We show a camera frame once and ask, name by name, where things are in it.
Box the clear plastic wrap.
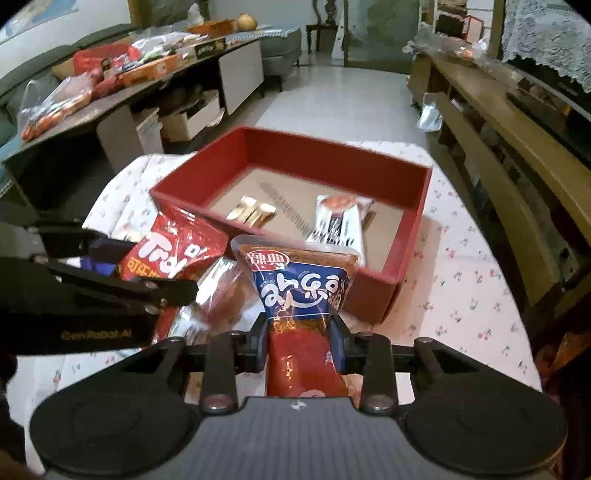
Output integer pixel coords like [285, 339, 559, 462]
[403, 23, 491, 62]

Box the orange basket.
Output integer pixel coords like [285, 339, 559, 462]
[188, 18, 236, 36]

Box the black television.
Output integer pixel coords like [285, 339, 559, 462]
[501, 55, 591, 158]

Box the white plastic basket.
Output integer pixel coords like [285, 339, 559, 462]
[135, 107, 164, 155]

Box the green ottoman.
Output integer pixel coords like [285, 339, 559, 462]
[259, 25, 303, 90]

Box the dark coffee table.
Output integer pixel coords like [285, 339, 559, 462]
[0, 34, 266, 213]

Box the white and black snack packet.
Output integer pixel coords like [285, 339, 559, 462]
[305, 194, 375, 269]

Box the glass door wooden frame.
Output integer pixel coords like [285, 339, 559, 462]
[127, 0, 211, 31]
[344, 0, 419, 70]

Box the white lace cloth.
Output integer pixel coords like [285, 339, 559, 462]
[501, 0, 591, 93]

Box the white cardboard box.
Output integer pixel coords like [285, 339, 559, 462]
[159, 90, 222, 141]

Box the orange cardboard box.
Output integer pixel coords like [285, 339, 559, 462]
[121, 54, 180, 88]

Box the pile of white plastic bags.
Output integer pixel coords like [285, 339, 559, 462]
[131, 28, 195, 57]

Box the wall map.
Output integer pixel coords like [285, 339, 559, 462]
[0, 7, 56, 44]

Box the red cardboard box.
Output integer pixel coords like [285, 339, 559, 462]
[150, 126, 434, 325]

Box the small red snack bag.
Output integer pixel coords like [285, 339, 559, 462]
[92, 74, 126, 99]

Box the clear packet of red snack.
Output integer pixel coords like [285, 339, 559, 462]
[178, 257, 269, 352]

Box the gold foil candy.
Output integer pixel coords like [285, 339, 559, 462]
[226, 195, 277, 227]

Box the wooden television cabinet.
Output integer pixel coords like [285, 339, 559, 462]
[409, 50, 591, 324]

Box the green sofa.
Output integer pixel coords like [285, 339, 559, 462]
[0, 23, 139, 153]

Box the red snack packet white lettering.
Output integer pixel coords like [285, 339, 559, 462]
[119, 203, 230, 283]

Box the silver foil bag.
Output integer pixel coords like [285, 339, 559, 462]
[416, 92, 445, 134]

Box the red plastic bag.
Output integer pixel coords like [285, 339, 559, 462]
[73, 44, 132, 77]

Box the dark wooden chair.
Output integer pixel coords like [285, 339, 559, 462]
[305, 0, 345, 54]

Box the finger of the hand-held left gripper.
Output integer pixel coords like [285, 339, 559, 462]
[27, 220, 139, 277]
[28, 256, 200, 317]

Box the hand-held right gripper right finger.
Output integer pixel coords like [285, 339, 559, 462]
[330, 315, 489, 415]

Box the red and blue snack packet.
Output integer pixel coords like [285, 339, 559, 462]
[233, 234, 363, 398]

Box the clear bag of red sausages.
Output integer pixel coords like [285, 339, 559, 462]
[18, 76, 94, 141]

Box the black snack box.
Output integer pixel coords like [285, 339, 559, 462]
[191, 38, 227, 58]

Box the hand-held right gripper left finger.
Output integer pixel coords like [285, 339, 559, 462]
[108, 314, 269, 415]

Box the red orange cloth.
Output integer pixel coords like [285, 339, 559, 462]
[545, 323, 591, 395]

